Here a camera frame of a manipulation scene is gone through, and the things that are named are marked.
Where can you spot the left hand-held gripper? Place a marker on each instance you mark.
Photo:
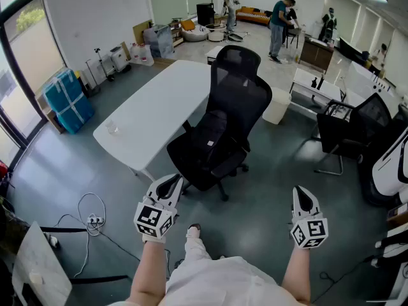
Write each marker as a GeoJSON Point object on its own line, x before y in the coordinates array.
{"type": "Point", "coordinates": [150, 217]}

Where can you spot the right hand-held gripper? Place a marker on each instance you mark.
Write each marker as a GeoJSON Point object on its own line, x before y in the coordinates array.
{"type": "Point", "coordinates": [314, 231]}

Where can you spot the black backpack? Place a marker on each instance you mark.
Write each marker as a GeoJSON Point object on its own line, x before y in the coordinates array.
{"type": "Point", "coordinates": [212, 135]}

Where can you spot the black mesh office chair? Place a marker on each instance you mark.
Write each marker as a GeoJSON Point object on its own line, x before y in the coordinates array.
{"type": "Point", "coordinates": [237, 91]}

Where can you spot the person's right forearm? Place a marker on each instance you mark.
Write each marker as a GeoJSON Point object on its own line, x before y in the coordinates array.
{"type": "Point", "coordinates": [298, 276]}

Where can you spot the person's left forearm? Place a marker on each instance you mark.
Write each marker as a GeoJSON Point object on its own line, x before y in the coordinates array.
{"type": "Point", "coordinates": [150, 273]}

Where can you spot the black visitor chair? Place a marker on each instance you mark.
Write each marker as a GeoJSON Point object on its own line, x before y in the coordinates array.
{"type": "Point", "coordinates": [369, 123]}

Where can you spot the person's shoe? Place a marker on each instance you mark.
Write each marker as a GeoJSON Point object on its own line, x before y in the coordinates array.
{"type": "Point", "coordinates": [194, 226]}

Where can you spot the white power strip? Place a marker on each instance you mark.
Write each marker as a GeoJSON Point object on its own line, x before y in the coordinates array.
{"type": "Point", "coordinates": [95, 220]}

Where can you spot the clear plastic cup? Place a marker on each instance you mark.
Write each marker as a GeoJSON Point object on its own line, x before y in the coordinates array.
{"type": "Point", "coordinates": [111, 127]}

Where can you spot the white oval table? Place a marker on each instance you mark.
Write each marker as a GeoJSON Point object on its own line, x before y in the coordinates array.
{"type": "Point", "coordinates": [159, 107]}

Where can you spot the white machine housing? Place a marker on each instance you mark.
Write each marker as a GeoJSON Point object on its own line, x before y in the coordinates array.
{"type": "Point", "coordinates": [390, 167]}

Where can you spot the person's white clothing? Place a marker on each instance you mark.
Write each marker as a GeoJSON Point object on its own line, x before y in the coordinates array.
{"type": "Point", "coordinates": [216, 282]}

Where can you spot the white waste bin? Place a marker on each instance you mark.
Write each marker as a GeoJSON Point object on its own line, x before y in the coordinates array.
{"type": "Point", "coordinates": [276, 105]}

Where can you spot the white rectangular desk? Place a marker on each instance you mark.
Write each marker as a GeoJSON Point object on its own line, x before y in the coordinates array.
{"type": "Point", "coordinates": [314, 88]}

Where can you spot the black desk gadget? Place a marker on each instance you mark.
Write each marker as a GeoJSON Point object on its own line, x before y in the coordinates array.
{"type": "Point", "coordinates": [319, 82]}

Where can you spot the teal wrapped package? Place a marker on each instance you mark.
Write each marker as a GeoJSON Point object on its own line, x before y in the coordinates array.
{"type": "Point", "coordinates": [68, 102]}

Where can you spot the metal stand trolley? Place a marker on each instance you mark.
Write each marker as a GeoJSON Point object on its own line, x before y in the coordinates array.
{"type": "Point", "coordinates": [103, 69]}

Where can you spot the clear water bottle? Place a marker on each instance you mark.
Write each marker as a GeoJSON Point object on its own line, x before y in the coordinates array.
{"type": "Point", "coordinates": [134, 52]}
{"type": "Point", "coordinates": [146, 54]}

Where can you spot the long white workbench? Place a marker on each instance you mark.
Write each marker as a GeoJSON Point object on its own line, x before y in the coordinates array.
{"type": "Point", "coordinates": [366, 78]}

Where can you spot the white wheeled appliance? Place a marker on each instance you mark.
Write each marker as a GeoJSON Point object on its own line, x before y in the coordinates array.
{"type": "Point", "coordinates": [119, 59]}

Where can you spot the yellow box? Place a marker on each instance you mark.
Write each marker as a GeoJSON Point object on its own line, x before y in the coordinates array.
{"type": "Point", "coordinates": [78, 76]}

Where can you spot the small white shelf table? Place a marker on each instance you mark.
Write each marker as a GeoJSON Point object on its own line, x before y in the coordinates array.
{"type": "Point", "coordinates": [213, 53]}

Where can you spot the marble slab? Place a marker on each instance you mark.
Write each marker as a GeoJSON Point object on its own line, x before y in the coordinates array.
{"type": "Point", "coordinates": [41, 266]}

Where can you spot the grey plastic wrapped item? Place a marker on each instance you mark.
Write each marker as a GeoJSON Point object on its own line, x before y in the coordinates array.
{"type": "Point", "coordinates": [159, 41]}

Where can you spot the brown wooden cabinet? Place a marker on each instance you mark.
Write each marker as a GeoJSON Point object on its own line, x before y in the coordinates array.
{"type": "Point", "coordinates": [316, 53]}

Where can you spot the white bean bag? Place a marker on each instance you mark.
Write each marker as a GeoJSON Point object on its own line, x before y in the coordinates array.
{"type": "Point", "coordinates": [195, 34]}

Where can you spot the cardboard sheet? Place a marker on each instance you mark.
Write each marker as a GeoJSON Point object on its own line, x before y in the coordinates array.
{"type": "Point", "coordinates": [140, 32]}

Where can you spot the round white coffee table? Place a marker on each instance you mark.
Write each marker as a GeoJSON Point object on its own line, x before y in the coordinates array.
{"type": "Point", "coordinates": [216, 32]}

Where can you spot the orange cushion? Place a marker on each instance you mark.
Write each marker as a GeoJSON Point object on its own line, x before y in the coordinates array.
{"type": "Point", "coordinates": [188, 25]}

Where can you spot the black cabinet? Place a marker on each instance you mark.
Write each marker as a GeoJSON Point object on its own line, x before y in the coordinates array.
{"type": "Point", "coordinates": [205, 14]}

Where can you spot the orange sofa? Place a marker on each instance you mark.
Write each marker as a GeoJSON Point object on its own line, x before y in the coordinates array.
{"type": "Point", "coordinates": [252, 15]}

